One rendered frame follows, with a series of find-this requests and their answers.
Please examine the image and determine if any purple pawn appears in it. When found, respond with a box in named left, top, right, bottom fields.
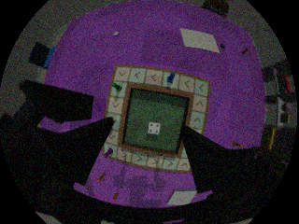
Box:
left=104, top=148, right=113, bottom=157

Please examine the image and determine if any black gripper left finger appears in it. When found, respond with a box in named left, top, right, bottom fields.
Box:
left=26, top=117, right=113, bottom=186

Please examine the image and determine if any white die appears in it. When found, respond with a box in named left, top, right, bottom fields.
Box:
left=149, top=120, right=160, bottom=134

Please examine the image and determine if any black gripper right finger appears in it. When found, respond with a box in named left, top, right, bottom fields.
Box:
left=180, top=124, right=259, bottom=194

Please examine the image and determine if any blue game pawn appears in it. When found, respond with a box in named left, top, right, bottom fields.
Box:
left=167, top=72, right=175, bottom=82

